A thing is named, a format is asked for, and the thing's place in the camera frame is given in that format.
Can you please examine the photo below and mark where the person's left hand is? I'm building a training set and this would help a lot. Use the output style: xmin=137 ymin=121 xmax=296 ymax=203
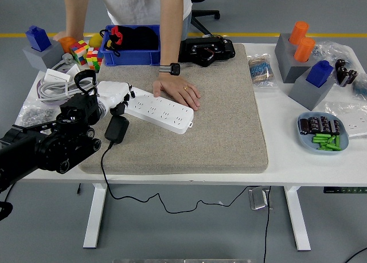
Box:
xmin=152 ymin=72 xmax=201 ymax=112

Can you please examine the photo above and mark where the person's right hand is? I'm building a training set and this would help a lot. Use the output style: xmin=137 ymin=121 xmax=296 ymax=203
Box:
xmin=53 ymin=30 xmax=69 ymax=43

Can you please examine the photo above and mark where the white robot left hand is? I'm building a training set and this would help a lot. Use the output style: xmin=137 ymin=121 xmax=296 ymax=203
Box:
xmin=96 ymin=81 xmax=136 ymax=116

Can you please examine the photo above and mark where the white power strip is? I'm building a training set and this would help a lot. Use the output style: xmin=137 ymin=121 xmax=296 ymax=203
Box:
xmin=123 ymin=87 xmax=195 ymax=135

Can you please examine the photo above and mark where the black plug adapter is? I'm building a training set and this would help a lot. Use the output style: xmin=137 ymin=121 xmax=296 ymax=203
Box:
xmin=104 ymin=115 xmax=130 ymax=144

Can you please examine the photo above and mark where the black plug cord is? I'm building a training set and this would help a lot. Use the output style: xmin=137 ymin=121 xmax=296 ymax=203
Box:
xmin=100 ymin=141 xmax=259 ymax=215

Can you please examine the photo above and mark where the orange plastic cup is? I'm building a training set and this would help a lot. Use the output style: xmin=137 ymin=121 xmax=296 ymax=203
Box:
xmin=59 ymin=36 xmax=77 ymax=54

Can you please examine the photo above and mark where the black wristwatch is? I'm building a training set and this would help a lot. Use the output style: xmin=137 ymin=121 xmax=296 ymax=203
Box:
xmin=159 ymin=62 xmax=181 ymax=76

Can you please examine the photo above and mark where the blue plastic block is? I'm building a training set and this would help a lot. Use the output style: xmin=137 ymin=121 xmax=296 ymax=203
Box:
xmin=305 ymin=60 xmax=334 ymax=88
xmin=25 ymin=25 xmax=52 ymax=52

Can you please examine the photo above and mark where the multicolour puzzle cube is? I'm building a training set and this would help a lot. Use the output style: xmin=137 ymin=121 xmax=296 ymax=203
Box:
xmin=69 ymin=40 xmax=90 ymax=66
xmin=85 ymin=47 xmax=104 ymax=72

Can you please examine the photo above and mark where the yellow ball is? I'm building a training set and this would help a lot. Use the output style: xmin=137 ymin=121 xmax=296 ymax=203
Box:
xmin=88 ymin=34 xmax=103 ymax=48

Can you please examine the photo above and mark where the white square box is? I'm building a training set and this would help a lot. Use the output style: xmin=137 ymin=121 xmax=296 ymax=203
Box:
xmin=67 ymin=64 xmax=84 ymax=80

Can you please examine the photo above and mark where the blue plastic bin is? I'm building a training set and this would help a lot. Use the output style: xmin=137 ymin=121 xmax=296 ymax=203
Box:
xmin=102 ymin=24 xmax=162 ymax=66

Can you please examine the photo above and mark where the white flat box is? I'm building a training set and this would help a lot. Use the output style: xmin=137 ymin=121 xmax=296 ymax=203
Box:
xmin=44 ymin=68 xmax=72 ymax=83

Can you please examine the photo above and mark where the grey-brown mat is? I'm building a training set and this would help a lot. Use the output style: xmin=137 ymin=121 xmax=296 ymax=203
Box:
xmin=79 ymin=43 xmax=269 ymax=175

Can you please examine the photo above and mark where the black pouch red trim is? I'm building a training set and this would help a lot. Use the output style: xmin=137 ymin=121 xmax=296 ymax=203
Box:
xmin=99 ymin=25 xmax=135 ymax=57

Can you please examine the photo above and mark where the black round pouch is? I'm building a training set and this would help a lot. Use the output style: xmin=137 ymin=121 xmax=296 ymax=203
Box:
xmin=130 ymin=26 xmax=159 ymax=50

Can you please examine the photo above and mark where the black electronic device housing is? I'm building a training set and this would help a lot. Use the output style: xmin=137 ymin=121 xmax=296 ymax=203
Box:
xmin=178 ymin=35 xmax=236 ymax=68

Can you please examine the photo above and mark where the black office chair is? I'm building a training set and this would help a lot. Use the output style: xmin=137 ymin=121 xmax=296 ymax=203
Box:
xmin=189 ymin=0 xmax=221 ymax=37

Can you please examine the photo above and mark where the person's torso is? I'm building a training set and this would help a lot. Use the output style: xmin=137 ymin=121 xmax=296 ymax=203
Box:
xmin=96 ymin=0 xmax=193 ymax=42

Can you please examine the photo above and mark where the clear bag of screws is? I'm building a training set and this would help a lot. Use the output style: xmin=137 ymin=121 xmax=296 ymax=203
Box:
xmin=14 ymin=101 xmax=63 ymax=132

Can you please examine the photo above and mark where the clear bag of resistors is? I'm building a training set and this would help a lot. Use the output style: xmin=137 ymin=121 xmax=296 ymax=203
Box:
xmin=246 ymin=53 xmax=278 ymax=89

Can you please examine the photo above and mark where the grey two-hole block holder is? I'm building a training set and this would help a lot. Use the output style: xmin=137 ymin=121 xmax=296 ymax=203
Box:
xmin=274 ymin=33 xmax=316 ymax=84

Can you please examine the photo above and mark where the white table leg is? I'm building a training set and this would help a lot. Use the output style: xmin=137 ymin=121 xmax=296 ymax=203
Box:
xmin=282 ymin=185 xmax=312 ymax=252
xmin=83 ymin=184 xmax=108 ymax=249

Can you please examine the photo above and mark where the orange plastic cylinder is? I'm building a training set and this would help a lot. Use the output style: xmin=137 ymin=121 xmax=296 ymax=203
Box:
xmin=293 ymin=37 xmax=315 ymax=62
xmin=288 ymin=21 xmax=310 ymax=45

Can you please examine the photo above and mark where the dark printed capacitor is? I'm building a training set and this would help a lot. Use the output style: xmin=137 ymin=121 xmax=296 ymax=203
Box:
xmin=299 ymin=118 xmax=310 ymax=136
xmin=329 ymin=119 xmax=341 ymax=136
xmin=318 ymin=116 xmax=331 ymax=133
xmin=307 ymin=116 xmax=321 ymax=133

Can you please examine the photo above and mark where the pale blue plate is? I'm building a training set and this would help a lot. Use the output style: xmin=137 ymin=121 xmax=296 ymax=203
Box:
xmin=296 ymin=110 xmax=349 ymax=155

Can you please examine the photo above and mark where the crumpled clear plastic bag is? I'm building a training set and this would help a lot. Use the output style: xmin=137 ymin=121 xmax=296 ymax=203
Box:
xmin=311 ymin=40 xmax=367 ymax=83

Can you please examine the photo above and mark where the clear socket bag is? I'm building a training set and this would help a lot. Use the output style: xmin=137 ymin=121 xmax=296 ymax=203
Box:
xmin=325 ymin=101 xmax=367 ymax=139

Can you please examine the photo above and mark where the bag of blue resistors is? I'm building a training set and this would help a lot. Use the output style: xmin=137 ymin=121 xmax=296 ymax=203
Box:
xmin=351 ymin=72 xmax=367 ymax=100

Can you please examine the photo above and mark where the black desk control panel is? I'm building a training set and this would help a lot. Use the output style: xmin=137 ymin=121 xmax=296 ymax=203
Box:
xmin=323 ymin=186 xmax=367 ymax=194

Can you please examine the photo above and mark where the grey coiled power cable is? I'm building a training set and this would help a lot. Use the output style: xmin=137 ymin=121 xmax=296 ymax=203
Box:
xmin=37 ymin=53 xmax=100 ymax=103

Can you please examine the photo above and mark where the clear metal under-table bracket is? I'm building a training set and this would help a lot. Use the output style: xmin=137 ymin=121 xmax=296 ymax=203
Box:
xmin=248 ymin=186 xmax=272 ymax=211

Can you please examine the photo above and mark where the black hanging cable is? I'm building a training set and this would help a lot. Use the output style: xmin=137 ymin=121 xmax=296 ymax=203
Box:
xmin=262 ymin=185 xmax=273 ymax=263

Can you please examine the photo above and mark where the white wall socket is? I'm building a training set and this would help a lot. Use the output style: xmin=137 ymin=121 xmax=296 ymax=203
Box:
xmin=342 ymin=116 xmax=367 ymax=138

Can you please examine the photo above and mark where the black floor cable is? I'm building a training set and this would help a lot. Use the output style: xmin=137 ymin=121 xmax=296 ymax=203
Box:
xmin=342 ymin=247 xmax=367 ymax=263

